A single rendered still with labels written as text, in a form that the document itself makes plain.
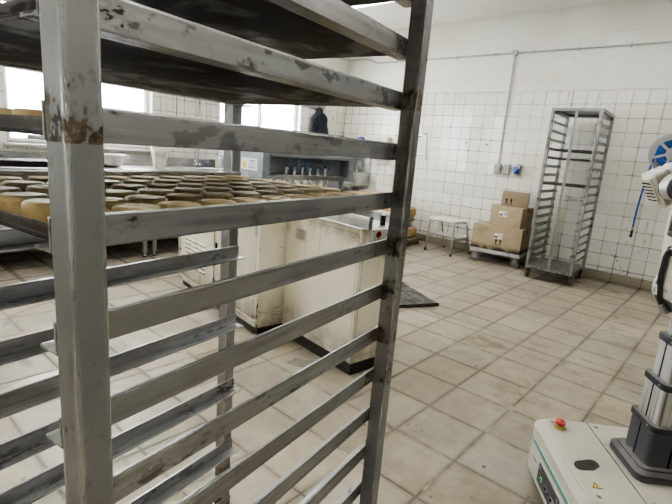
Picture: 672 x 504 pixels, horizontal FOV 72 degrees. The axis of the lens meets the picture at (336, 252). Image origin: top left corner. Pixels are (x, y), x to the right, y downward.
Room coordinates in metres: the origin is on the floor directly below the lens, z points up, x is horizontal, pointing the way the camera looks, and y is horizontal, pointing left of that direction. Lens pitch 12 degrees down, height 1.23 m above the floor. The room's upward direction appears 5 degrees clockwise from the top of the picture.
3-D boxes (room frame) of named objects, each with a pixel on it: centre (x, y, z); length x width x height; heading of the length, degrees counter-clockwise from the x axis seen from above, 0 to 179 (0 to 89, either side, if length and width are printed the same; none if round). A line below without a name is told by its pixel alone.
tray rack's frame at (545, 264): (5.15, -2.49, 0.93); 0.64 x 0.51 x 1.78; 142
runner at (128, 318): (0.64, 0.07, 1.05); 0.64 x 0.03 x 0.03; 148
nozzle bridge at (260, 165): (3.11, 0.30, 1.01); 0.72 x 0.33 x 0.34; 131
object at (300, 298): (2.73, -0.03, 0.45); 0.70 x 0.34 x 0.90; 41
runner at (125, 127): (0.64, 0.07, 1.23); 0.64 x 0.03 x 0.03; 148
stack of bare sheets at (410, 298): (3.97, -0.61, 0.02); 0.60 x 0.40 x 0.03; 22
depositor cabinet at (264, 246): (3.47, 0.61, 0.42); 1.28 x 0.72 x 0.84; 41
